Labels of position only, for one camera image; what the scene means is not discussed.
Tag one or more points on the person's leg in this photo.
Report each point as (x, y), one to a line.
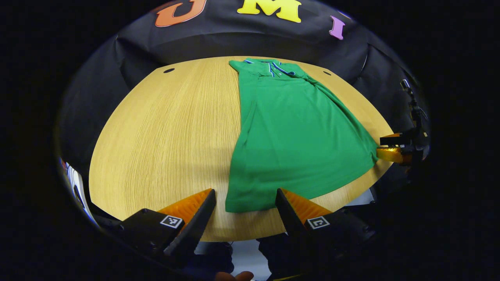
(281, 253)
(213, 257)

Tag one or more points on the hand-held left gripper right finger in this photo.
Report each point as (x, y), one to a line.
(291, 222)

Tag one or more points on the person's left leg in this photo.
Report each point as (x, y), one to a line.
(213, 257)

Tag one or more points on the person's right leg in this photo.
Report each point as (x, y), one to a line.
(281, 253)

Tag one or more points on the white and blue panel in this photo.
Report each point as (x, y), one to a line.
(76, 183)

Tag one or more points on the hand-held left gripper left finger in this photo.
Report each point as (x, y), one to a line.
(197, 226)

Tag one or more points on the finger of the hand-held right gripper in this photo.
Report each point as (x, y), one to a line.
(392, 154)
(392, 139)

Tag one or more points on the green T-shirt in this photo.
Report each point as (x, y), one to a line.
(293, 136)

